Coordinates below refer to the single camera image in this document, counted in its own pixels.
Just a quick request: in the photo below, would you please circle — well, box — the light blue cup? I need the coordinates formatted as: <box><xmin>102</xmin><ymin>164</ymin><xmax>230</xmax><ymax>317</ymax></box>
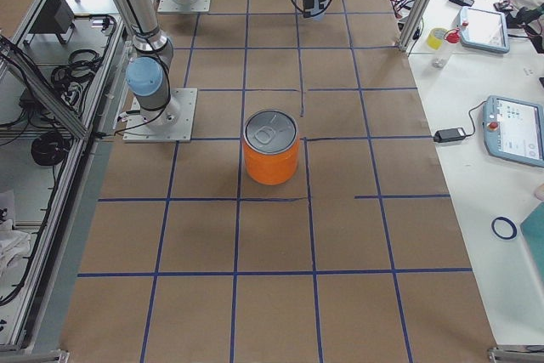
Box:
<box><xmin>310</xmin><ymin>4</ymin><xmax>326</xmax><ymax>21</ymax></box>

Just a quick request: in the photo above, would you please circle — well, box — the yellow tape roll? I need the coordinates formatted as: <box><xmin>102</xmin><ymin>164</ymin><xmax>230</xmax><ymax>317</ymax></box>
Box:
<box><xmin>426</xmin><ymin>27</ymin><xmax>448</xmax><ymax>50</ymax></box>

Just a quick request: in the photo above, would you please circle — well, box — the orange can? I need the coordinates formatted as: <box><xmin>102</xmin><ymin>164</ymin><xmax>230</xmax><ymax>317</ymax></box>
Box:
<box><xmin>243</xmin><ymin>109</ymin><xmax>299</xmax><ymax>185</ymax></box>

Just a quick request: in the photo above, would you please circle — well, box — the teach pendant far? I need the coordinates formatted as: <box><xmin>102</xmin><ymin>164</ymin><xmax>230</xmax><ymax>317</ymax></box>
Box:
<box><xmin>457</xmin><ymin>6</ymin><xmax>510</xmax><ymax>54</ymax></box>

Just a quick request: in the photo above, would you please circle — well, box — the teach pendant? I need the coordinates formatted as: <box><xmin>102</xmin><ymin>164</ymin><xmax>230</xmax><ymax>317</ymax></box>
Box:
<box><xmin>483</xmin><ymin>95</ymin><xmax>543</xmax><ymax>167</ymax></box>
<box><xmin>457</xmin><ymin>6</ymin><xmax>510</xmax><ymax>54</ymax></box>

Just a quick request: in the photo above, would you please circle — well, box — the black power brick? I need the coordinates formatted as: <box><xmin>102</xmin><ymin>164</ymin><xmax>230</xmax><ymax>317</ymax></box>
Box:
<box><xmin>433</xmin><ymin>127</ymin><xmax>467</xmax><ymax>144</ymax></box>

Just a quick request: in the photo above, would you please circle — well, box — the teach pendant near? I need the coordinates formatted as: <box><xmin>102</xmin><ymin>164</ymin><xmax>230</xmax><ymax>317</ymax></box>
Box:
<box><xmin>483</xmin><ymin>95</ymin><xmax>543</xmax><ymax>167</ymax></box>

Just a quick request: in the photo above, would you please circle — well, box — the green mat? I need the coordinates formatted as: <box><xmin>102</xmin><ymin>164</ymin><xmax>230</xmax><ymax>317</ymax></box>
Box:
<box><xmin>521</xmin><ymin>202</ymin><xmax>544</xmax><ymax>275</ymax></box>

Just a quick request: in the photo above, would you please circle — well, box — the aluminium frame post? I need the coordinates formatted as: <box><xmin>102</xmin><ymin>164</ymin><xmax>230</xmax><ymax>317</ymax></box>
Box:
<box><xmin>397</xmin><ymin>0</ymin><xmax>450</xmax><ymax>54</ymax></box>

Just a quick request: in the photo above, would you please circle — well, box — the aluminium frame rail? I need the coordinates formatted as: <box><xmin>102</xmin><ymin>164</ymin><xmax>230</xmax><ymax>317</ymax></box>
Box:
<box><xmin>1</xmin><ymin>0</ymin><xmax>124</xmax><ymax>353</ymax></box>

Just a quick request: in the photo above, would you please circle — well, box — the black cable coil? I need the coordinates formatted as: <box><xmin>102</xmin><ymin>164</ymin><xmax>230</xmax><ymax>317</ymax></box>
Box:
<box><xmin>31</xmin><ymin>131</ymin><xmax>71</xmax><ymax>167</ymax></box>

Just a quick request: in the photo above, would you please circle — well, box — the blue tape ring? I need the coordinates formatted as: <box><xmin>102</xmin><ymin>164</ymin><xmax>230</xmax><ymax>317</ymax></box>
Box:
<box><xmin>491</xmin><ymin>216</ymin><xmax>519</xmax><ymax>241</ymax></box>

